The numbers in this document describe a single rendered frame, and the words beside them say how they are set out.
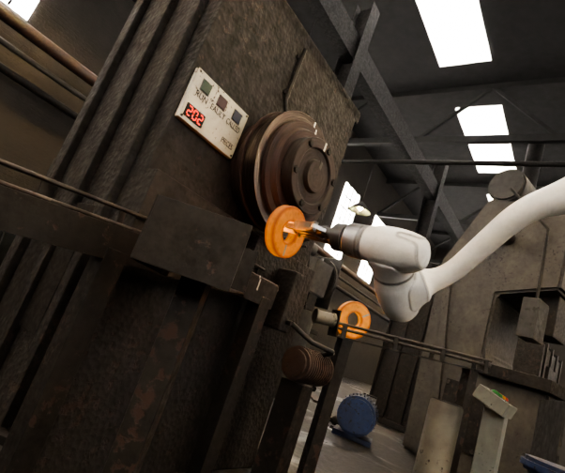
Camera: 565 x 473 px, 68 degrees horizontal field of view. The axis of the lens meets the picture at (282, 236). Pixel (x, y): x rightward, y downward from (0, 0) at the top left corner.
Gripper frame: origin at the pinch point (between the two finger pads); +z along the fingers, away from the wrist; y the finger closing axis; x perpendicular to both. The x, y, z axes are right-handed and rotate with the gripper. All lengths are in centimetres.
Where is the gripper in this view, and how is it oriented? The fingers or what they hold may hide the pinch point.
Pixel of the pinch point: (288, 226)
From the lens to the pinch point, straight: 122.3
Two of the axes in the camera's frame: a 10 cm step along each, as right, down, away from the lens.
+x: 3.7, -9.1, 1.9
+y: 5.3, 3.7, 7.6
